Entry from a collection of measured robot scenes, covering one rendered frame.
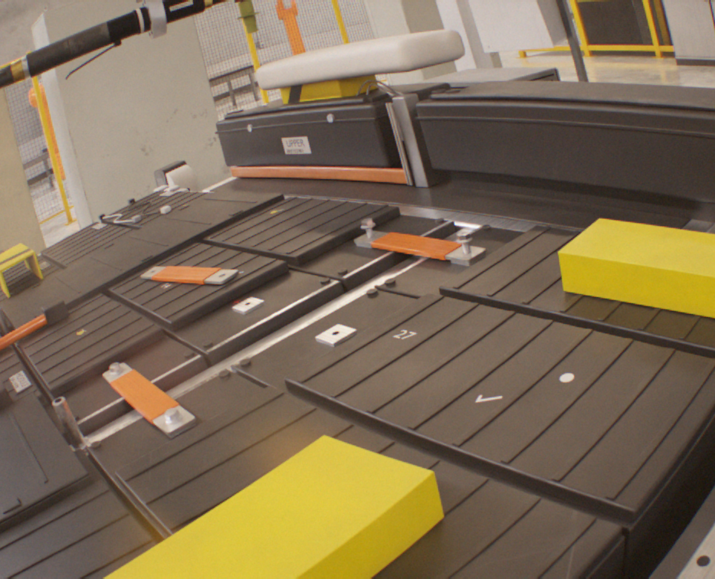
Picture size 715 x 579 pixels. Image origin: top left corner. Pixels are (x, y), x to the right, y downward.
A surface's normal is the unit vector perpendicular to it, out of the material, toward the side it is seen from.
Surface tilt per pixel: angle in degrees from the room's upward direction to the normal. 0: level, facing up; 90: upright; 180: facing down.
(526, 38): 90
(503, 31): 90
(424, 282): 0
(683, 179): 90
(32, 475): 0
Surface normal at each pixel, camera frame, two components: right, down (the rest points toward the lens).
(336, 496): -0.25, -0.90
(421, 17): 0.62, 0.15
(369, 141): -0.75, 0.42
